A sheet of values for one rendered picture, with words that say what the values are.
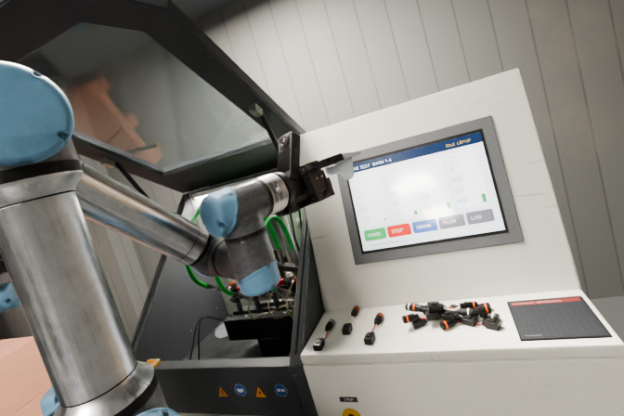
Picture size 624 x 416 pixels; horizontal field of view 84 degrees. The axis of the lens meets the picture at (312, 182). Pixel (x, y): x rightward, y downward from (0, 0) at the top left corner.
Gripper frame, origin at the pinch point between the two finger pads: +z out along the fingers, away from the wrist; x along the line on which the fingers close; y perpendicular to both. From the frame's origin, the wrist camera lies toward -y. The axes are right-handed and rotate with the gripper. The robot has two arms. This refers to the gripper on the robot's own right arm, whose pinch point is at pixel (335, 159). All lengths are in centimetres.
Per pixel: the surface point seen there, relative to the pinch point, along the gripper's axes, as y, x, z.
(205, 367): 43, -57, -25
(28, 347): 34, -243, -55
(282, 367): 47, -32, -15
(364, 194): 12.7, -13.9, 22.9
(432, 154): 8.4, 6.6, 33.0
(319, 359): 47, -21, -10
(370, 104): -33, -83, 156
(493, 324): 49, 15, 12
